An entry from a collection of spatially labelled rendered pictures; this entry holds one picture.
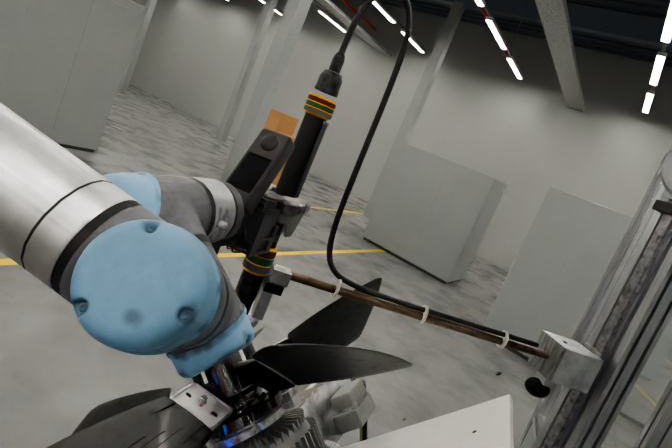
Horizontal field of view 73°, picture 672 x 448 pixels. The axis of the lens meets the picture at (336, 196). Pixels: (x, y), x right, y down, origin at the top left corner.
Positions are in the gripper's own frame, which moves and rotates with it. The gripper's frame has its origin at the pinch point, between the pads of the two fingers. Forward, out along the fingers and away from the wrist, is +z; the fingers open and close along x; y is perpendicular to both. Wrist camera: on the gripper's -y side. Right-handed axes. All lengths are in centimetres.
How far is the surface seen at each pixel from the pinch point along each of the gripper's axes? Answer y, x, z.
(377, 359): 15.4, 22.4, -2.4
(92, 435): 39.7, -7.2, -17.3
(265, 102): -10, -339, 526
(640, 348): 4, 61, 35
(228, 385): 34.7, 1.0, 1.4
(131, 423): 38.2, -4.7, -13.2
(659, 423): 16, 70, 37
